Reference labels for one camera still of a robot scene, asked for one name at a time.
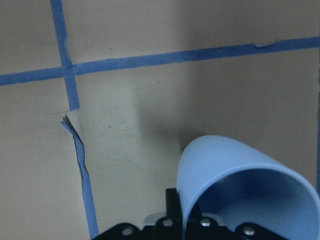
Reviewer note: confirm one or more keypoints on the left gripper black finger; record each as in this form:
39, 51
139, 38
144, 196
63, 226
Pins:
173, 205

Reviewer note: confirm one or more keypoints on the light blue plastic cup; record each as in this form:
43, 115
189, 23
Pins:
236, 182

